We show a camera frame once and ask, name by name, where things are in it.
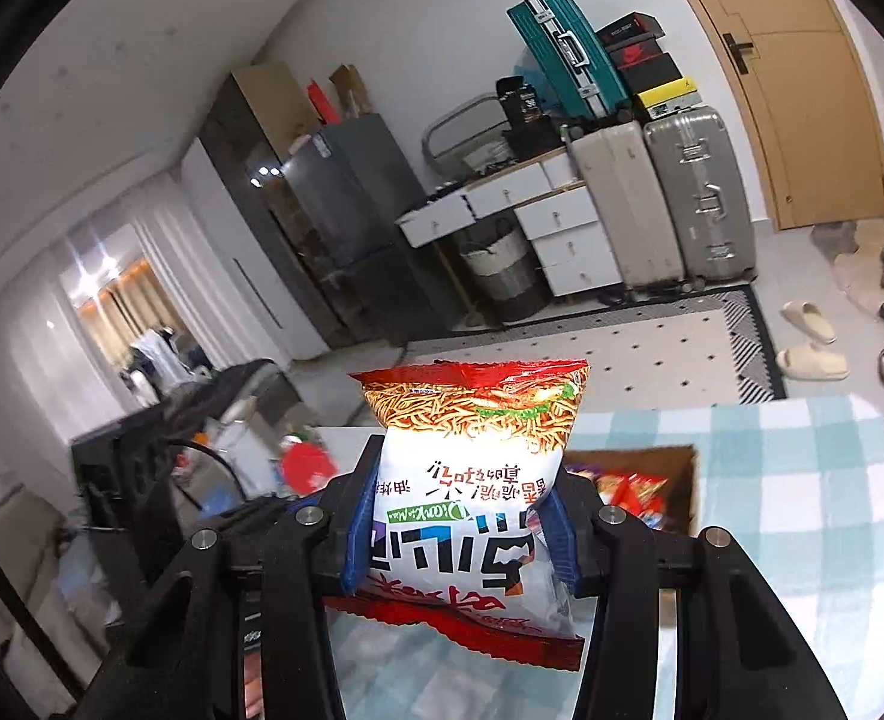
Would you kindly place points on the grey refrigerator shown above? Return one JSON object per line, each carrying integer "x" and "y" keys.
{"x": 359, "y": 217}

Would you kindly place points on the red blue snack packet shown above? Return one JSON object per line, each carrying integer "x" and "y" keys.
{"x": 629, "y": 499}

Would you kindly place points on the white grey laundry basket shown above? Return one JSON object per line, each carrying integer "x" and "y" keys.
{"x": 502, "y": 277}

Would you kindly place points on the silver suitcase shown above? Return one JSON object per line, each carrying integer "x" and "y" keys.
{"x": 701, "y": 195}

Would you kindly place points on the teal suitcase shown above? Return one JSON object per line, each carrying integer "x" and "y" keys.
{"x": 562, "y": 52}

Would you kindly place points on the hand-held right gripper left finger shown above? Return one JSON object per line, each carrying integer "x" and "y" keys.
{"x": 359, "y": 532}

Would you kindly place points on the red black shoe box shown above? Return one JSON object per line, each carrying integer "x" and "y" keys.
{"x": 637, "y": 52}

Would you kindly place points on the red bag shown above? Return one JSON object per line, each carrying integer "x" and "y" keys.
{"x": 322, "y": 103}

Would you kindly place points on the beige suitcase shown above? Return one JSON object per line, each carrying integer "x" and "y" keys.
{"x": 626, "y": 210}

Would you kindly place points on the beige slipper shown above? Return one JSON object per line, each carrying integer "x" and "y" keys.
{"x": 813, "y": 361}
{"x": 809, "y": 322}

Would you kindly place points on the white curtain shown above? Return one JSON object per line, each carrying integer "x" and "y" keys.
{"x": 164, "y": 255}

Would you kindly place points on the black carton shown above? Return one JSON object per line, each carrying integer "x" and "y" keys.
{"x": 521, "y": 101}

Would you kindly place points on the white red noodle snack packet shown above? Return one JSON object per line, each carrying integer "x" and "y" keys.
{"x": 472, "y": 420}

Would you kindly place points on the brown paper bag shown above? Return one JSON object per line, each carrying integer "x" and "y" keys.
{"x": 348, "y": 90}

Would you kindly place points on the brown cardboard box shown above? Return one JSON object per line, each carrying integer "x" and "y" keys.
{"x": 678, "y": 495}

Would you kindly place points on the white drawer dresser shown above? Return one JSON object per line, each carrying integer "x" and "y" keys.
{"x": 562, "y": 240}

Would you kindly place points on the black flat box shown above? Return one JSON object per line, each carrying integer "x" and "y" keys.
{"x": 536, "y": 141}

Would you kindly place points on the black white patterned rug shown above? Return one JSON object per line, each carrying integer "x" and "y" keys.
{"x": 599, "y": 337}

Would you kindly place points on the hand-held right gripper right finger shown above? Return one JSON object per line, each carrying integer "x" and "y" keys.
{"x": 562, "y": 540}

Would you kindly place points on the oval grey frame mirror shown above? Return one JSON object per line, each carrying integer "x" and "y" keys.
{"x": 449, "y": 135}

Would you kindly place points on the beige door mat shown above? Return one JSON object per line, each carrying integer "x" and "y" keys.
{"x": 854, "y": 262}

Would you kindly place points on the wooden door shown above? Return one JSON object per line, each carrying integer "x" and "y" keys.
{"x": 802, "y": 90}

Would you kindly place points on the dark tall cabinet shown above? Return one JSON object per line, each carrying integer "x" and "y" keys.
{"x": 247, "y": 202}

